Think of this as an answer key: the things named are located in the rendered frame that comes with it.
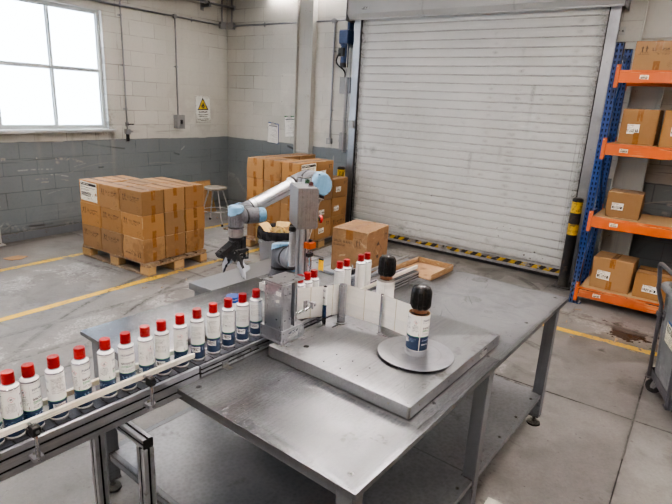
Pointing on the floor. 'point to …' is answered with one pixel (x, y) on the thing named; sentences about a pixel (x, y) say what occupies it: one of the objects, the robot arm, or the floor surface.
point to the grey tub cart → (659, 377)
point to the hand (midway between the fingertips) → (232, 276)
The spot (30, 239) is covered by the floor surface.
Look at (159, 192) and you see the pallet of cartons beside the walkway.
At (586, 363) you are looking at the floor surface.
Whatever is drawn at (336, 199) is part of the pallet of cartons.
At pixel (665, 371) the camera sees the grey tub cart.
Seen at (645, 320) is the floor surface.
